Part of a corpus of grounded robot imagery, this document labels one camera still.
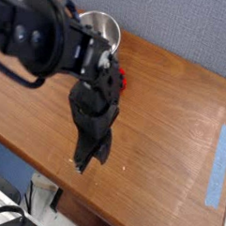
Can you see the red rectangular block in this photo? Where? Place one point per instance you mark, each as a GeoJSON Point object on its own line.
{"type": "Point", "coordinates": [123, 85]}

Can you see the blue tape strip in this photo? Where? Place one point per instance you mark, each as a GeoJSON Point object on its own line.
{"type": "Point", "coordinates": [216, 178]}

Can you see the silver metal pot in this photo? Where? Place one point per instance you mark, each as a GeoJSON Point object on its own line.
{"type": "Point", "coordinates": [106, 25]}

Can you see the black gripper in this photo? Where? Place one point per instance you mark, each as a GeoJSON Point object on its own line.
{"type": "Point", "coordinates": [94, 107]}

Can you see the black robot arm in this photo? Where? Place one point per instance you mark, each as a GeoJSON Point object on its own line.
{"type": "Point", "coordinates": [47, 37]}

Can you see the black chair base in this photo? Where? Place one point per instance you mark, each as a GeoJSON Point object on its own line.
{"type": "Point", "coordinates": [10, 191]}

